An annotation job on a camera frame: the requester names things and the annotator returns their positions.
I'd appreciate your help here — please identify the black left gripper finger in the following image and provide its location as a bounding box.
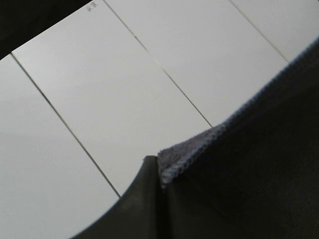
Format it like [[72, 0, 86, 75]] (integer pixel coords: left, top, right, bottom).
[[76, 156, 172, 239]]

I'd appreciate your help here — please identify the dark navy towel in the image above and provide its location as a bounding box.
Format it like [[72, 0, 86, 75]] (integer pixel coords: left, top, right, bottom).
[[158, 41, 319, 239]]

